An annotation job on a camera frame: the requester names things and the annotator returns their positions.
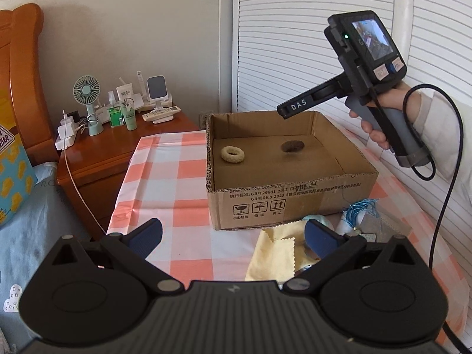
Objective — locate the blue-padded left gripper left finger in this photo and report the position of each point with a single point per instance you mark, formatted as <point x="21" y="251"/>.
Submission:
<point x="139" y="243"/>

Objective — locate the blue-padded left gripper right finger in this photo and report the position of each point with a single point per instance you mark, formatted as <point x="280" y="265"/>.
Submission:
<point x="335" y="251"/>

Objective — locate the blue-tasselled floral sachet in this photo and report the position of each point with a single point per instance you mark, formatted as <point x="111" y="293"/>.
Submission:
<point x="355" y="213"/>

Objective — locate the yellow cleaning cloth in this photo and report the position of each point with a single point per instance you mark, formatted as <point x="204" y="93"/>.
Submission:
<point x="280" y="252"/>

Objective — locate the grey fabric pouch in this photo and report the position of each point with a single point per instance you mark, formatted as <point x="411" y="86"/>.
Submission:
<point x="376" y="224"/>

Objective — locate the white-sleeved right forearm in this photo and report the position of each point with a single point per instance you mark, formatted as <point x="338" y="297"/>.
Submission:
<point x="438" y="127"/>

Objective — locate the person's right hand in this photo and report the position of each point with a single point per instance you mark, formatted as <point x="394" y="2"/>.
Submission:
<point x="393" y="100"/>

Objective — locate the blue white round plush toy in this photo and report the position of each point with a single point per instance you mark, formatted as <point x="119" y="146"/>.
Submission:
<point x="321" y="219"/>

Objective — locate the pink white checkered tablecloth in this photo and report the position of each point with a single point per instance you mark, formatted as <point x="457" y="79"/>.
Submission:
<point x="166" y="179"/>

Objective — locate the wooden nightstand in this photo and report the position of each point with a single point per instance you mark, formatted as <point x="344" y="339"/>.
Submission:
<point x="92" y="171"/>

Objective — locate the white louvered closet doors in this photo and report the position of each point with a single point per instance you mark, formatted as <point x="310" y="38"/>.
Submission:
<point x="282" y="52"/>

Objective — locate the brown cardboard box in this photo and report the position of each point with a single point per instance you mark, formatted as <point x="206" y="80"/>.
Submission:
<point x="263" y="170"/>

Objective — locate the blue bed sheet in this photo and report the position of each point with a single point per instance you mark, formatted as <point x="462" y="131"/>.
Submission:
<point x="25" y="240"/>

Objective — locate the green bottle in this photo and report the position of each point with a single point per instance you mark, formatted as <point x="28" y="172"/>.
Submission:
<point x="114" y="111"/>

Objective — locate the white remote control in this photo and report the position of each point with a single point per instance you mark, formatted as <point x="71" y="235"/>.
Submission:
<point x="160" y="113"/>

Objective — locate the white power strip with chargers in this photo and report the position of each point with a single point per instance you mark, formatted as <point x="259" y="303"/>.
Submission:
<point x="67" y="132"/>

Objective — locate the pale green tube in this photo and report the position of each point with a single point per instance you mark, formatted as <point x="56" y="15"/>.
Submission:
<point x="128" y="113"/>

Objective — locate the yellow blue snack bag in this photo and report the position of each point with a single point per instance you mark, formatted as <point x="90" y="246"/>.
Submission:
<point x="17" y="175"/>

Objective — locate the white wifi router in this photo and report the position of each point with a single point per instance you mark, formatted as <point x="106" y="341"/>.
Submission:
<point x="141" y="101"/>

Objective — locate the phone stand with grey screen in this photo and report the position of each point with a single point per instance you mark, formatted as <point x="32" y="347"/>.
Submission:
<point x="158" y="94"/>

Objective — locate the green desk fan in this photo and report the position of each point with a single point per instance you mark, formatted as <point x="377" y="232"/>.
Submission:
<point x="86" y="91"/>

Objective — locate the wooden bed headboard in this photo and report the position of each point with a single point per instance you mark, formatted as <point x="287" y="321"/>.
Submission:
<point x="21" y="86"/>

